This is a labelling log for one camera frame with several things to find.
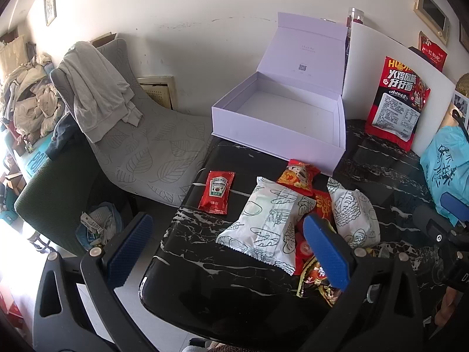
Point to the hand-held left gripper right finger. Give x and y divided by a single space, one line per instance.
326 249

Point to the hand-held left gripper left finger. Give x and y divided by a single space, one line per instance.
130 249

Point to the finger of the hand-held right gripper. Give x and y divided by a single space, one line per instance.
428 222
454 207

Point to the small red snack packet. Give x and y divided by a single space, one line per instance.
304 247

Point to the dark brown snack packet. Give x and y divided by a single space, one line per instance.
315 282

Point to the white bread packet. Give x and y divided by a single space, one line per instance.
351 212
263 223

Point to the orange-red snack packet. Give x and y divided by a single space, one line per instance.
296 176

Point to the white hinged-lid gift box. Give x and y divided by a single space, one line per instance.
278 106

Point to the white blue trash bag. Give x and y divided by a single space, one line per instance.
99 223

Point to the light blue plastic bag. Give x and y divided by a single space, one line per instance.
443 161

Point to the dark green chair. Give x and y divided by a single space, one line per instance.
58 190

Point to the red ketchup packet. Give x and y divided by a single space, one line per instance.
216 190

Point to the red black noodle bag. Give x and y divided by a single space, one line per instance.
397 110

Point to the dark blue cloth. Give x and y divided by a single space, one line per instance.
66 135

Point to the teal storage box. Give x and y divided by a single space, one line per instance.
33 161

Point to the red pouch bag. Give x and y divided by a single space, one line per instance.
432 55

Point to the grey sweater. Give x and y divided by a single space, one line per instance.
99 91

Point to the white foam board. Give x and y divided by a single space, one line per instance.
366 62

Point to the pile of pale clothes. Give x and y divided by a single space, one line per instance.
29 99

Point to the brown cardboard piece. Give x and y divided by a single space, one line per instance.
103 39

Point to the clear jar red lid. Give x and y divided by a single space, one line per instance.
355 16

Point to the beige wall vent panel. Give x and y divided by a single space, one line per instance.
157 91

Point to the dark narrow picture frame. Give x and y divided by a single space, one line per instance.
464 36

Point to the gold picture frame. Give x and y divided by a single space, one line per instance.
432 11

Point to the small wall picture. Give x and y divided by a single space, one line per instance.
49 5

